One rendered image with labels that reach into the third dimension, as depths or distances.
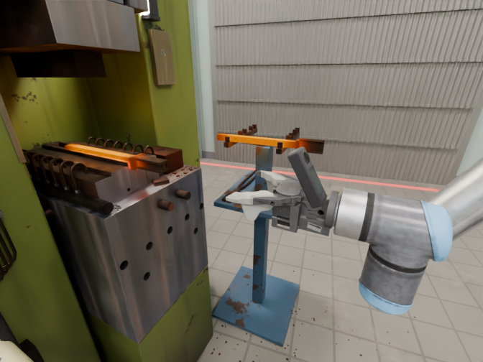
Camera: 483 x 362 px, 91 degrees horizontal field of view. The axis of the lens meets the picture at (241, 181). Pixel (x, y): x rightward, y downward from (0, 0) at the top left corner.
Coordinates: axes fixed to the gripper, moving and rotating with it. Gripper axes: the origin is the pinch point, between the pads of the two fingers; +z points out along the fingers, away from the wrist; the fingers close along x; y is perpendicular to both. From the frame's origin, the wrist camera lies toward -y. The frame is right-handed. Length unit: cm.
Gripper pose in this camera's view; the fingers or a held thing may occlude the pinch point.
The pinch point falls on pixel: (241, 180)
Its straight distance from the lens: 52.6
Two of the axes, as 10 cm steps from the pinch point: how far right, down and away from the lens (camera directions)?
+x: 4.5, -3.6, 8.2
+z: -9.0, -1.8, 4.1
